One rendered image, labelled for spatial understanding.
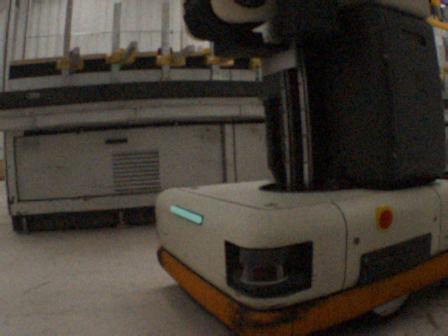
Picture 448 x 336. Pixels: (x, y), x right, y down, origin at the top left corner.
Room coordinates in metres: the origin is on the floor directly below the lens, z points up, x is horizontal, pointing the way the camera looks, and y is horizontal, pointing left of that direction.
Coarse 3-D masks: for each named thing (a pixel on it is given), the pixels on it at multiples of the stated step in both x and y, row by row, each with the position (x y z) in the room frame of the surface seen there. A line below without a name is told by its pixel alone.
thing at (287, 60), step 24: (192, 0) 0.94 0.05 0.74; (288, 0) 0.80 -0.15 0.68; (312, 0) 0.80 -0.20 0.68; (336, 0) 0.82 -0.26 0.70; (192, 24) 0.95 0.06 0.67; (216, 24) 0.88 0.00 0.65; (240, 24) 0.89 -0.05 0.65; (264, 24) 1.03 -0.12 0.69; (288, 24) 0.81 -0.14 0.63; (312, 24) 0.79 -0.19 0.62; (336, 24) 0.82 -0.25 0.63; (216, 48) 0.98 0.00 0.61; (240, 48) 0.91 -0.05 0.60; (264, 48) 0.92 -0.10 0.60; (288, 48) 0.93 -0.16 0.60; (264, 72) 1.05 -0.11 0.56
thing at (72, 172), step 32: (32, 64) 1.91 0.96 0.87; (96, 64) 2.05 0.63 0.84; (128, 64) 2.12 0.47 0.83; (192, 64) 2.26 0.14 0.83; (64, 128) 1.98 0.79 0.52; (160, 128) 2.22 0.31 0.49; (192, 128) 2.29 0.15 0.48; (224, 128) 2.33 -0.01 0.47; (256, 128) 2.43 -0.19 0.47; (32, 160) 1.94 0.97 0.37; (64, 160) 2.01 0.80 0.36; (96, 160) 2.08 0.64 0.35; (128, 160) 2.15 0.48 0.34; (160, 160) 2.22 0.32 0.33; (192, 160) 2.28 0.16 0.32; (224, 160) 2.35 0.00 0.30; (256, 160) 2.43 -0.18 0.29; (32, 192) 1.93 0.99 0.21; (64, 192) 2.01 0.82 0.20; (96, 192) 2.08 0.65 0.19; (128, 192) 2.15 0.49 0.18; (160, 192) 2.19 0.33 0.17; (32, 224) 1.92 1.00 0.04; (64, 224) 1.99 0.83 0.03; (96, 224) 2.06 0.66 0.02
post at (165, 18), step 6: (162, 6) 1.98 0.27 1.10; (168, 6) 1.98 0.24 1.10; (162, 12) 1.98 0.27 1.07; (168, 12) 1.98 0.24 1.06; (162, 18) 1.98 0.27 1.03; (168, 18) 1.98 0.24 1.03; (162, 24) 1.98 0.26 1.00; (168, 24) 1.98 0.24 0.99; (162, 30) 1.98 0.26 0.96; (168, 30) 1.98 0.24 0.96; (162, 36) 1.98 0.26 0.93; (168, 36) 1.98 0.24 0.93; (162, 42) 1.98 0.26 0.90; (168, 42) 1.98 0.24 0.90; (162, 48) 1.98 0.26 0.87; (168, 48) 1.98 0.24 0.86; (162, 54) 1.98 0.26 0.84; (168, 54) 1.98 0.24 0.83; (162, 66) 1.98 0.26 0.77; (168, 66) 1.98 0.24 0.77; (162, 72) 1.98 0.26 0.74; (168, 72) 1.98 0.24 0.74
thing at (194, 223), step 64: (192, 192) 1.03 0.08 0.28; (256, 192) 0.96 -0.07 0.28; (320, 192) 0.88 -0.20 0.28; (384, 192) 0.80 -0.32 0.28; (192, 256) 0.87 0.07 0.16; (256, 256) 0.63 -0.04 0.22; (320, 256) 0.66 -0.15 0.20; (384, 256) 0.72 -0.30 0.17; (256, 320) 0.62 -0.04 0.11; (320, 320) 0.66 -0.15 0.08
